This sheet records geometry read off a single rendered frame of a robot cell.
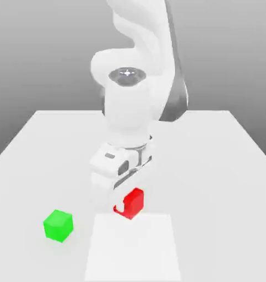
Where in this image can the small red cube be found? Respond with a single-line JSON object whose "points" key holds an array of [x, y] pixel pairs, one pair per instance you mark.
{"points": [[134, 203]]}

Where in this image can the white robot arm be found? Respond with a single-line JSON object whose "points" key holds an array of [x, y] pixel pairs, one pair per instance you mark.
{"points": [[128, 105]]}

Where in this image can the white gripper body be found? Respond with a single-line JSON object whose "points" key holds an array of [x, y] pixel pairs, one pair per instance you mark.
{"points": [[124, 179]]}

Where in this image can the small green cube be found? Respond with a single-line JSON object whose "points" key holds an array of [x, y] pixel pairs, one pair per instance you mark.
{"points": [[57, 225]]}

